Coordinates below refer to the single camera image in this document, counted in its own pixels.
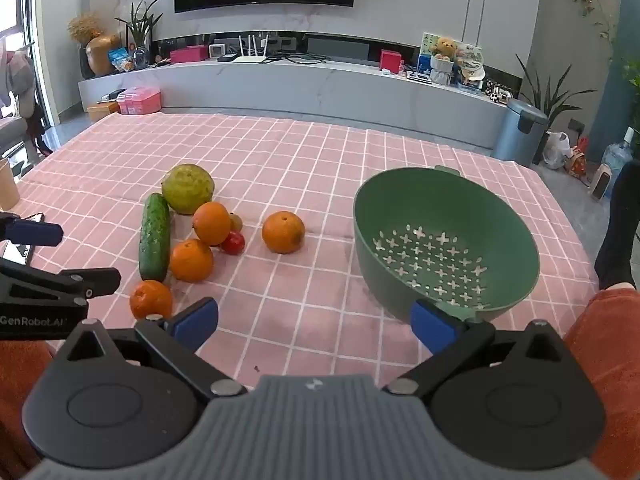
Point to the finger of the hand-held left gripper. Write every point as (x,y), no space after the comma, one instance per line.
(35,233)
(95,281)

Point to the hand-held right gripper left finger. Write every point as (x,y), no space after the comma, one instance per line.
(195,321)

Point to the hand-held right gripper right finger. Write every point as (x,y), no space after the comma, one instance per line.
(431,326)

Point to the small bumpy orange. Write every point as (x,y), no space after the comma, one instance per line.
(150,300)

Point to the green cucumber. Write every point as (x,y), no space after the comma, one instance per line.
(155,240)

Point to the red tomato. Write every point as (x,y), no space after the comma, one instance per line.
(233,243)

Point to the green colander bowl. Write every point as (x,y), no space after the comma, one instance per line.
(440,220)

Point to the small yellow-green fruit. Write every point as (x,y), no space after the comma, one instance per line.
(236,221)

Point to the large yellow-green pomelo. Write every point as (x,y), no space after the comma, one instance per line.
(187,189)

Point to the smartphone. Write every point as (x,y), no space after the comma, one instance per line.
(15,254)

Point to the orange cardboard box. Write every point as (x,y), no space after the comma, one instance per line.
(102,111)

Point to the hanging clothes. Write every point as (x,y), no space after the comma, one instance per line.
(17,75)

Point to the pink storage box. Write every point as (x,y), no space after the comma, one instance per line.
(140,101)

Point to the golden vase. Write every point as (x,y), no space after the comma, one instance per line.
(102,55)

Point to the blue snack packets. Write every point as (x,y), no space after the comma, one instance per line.
(121,59)

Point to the dried yellow flowers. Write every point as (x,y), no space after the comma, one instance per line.
(84,27)

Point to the blue-grey trash can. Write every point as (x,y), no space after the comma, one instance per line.
(517,132)

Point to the white plastic bag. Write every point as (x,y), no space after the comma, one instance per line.
(556,150)

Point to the white small heater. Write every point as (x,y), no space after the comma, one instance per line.
(601,182)

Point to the red paper bag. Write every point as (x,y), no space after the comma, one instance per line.
(577,157)

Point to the green plant in glass vase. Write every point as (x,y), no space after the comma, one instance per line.
(141,35)

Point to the pink flat box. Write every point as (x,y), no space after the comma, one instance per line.
(189,54)

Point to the blue water bottle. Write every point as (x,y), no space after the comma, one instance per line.
(617,160)

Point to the white marble cabinet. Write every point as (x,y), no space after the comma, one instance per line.
(300,90)

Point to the white cap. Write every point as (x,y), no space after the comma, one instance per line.
(472,72)

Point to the white small clock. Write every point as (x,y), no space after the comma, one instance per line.
(217,52)

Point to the potted green plant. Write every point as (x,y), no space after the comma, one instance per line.
(550,95)

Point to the white router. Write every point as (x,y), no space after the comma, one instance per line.
(250,59)

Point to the red box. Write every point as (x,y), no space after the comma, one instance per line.
(391,61)

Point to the green picture board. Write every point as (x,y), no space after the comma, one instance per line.
(470,54)

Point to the black speaker box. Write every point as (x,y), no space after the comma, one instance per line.
(337,49)

